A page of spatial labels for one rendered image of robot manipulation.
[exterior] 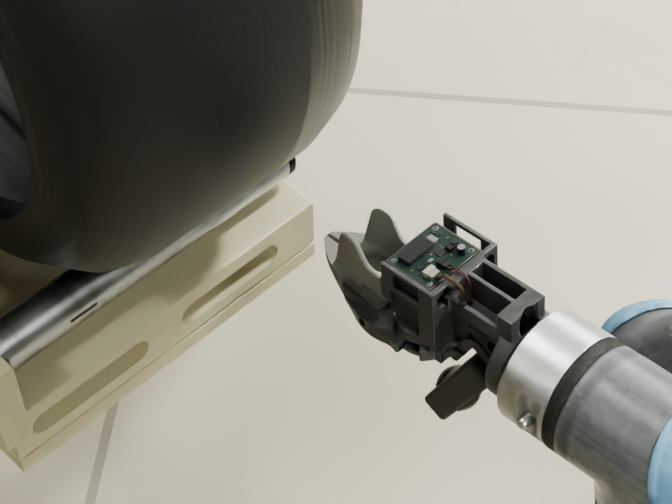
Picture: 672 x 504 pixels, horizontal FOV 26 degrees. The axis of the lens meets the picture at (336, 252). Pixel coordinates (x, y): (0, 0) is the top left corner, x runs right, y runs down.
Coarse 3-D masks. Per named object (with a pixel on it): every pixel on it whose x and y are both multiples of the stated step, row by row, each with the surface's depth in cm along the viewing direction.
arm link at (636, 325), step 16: (640, 304) 116; (656, 304) 115; (608, 320) 117; (624, 320) 115; (640, 320) 115; (656, 320) 114; (624, 336) 115; (640, 336) 114; (656, 336) 112; (640, 352) 112; (656, 352) 111
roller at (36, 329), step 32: (256, 192) 134; (160, 256) 129; (64, 288) 125; (96, 288) 125; (128, 288) 128; (0, 320) 123; (32, 320) 123; (64, 320) 124; (0, 352) 121; (32, 352) 123
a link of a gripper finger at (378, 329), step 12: (348, 288) 113; (348, 300) 113; (360, 300) 112; (360, 312) 111; (372, 312) 111; (384, 312) 111; (360, 324) 112; (372, 324) 110; (384, 324) 110; (372, 336) 111; (384, 336) 110; (396, 336) 110; (396, 348) 109
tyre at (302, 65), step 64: (0, 0) 93; (64, 0) 92; (128, 0) 93; (192, 0) 96; (256, 0) 100; (320, 0) 104; (0, 64) 141; (64, 64) 95; (128, 64) 95; (192, 64) 98; (256, 64) 102; (320, 64) 108; (0, 128) 138; (64, 128) 98; (128, 128) 98; (192, 128) 101; (256, 128) 107; (320, 128) 117; (0, 192) 133; (64, 192) 104; (128, 192) 103; (192, 192) 107; (64, 256) 113; (128, 256) 112
